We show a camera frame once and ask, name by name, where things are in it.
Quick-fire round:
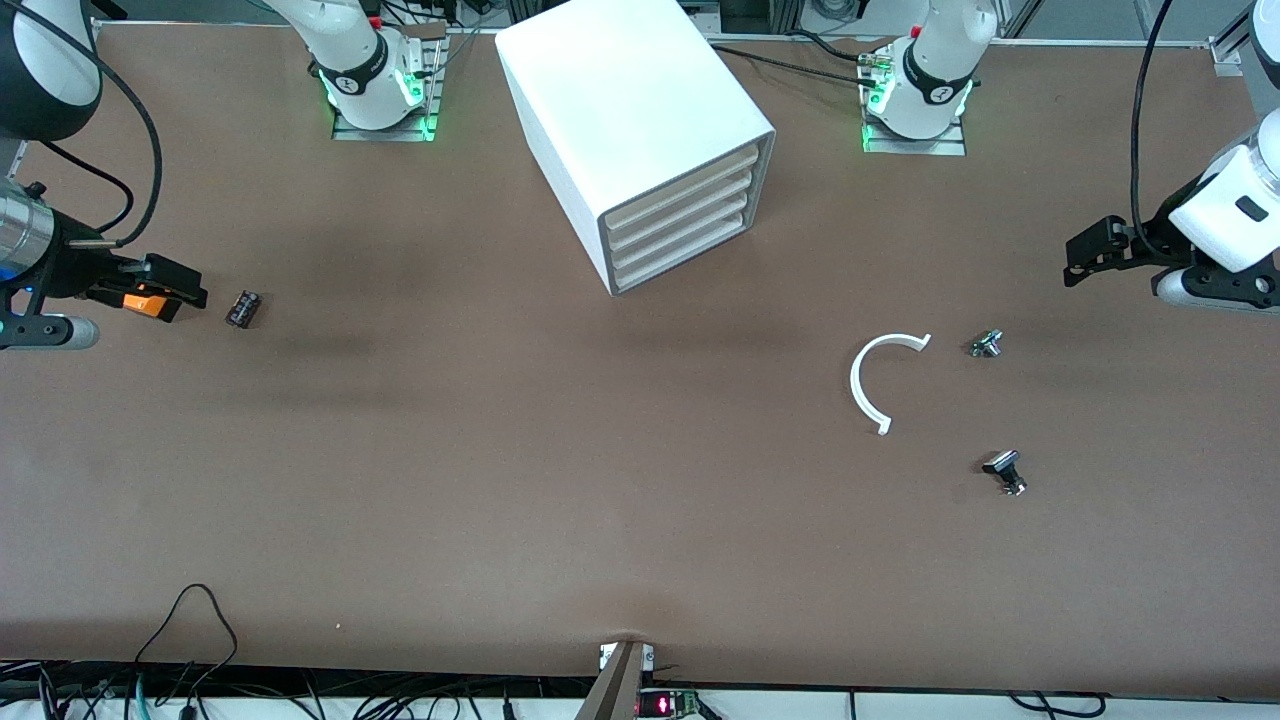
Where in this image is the orange box with black base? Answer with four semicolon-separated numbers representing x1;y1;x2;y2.
122;286;187;324

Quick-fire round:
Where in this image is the small black push button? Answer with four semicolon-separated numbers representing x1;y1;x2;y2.
981;449;1029;498

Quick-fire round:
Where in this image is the circuit board with red light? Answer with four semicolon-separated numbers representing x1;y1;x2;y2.
635;690;701;719

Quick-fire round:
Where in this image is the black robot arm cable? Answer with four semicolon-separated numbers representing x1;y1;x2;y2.
1130;0;1176;263
38;140;137;237
15;0;164;246

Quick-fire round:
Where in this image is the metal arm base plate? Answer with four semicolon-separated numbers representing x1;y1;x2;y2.
862;50;968;157
330;25;446;143

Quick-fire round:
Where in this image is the white C-shaped plastic ring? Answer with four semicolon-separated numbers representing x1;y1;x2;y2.
849;332;934;437

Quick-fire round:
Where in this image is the black cable at arm base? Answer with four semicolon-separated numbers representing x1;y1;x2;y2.
712;44;871;81

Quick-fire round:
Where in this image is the thin black looped cable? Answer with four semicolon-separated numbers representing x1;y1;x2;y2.
135;584;239;693

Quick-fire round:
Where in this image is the grey metal bracket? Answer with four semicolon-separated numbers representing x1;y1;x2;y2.
575;640;656;720

